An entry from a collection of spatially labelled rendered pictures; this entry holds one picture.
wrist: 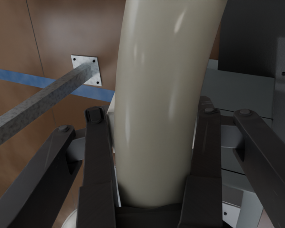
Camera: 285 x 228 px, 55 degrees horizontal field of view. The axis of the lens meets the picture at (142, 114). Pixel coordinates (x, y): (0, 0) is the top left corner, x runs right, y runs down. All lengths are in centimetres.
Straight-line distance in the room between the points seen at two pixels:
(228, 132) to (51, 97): 144
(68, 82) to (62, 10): 45
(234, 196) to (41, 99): 106
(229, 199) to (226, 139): 65
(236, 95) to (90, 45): 95
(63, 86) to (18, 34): 66
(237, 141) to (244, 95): 113
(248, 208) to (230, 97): 53
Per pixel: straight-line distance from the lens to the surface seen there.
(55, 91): 158
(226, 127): 16
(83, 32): 178
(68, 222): 82
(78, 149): 16
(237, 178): 86
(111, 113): 17
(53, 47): 197
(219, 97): 124
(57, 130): 16
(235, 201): 80
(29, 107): 145
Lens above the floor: 139
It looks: 50 degrees down
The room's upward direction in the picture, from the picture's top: 142 degrees counter-clockwise
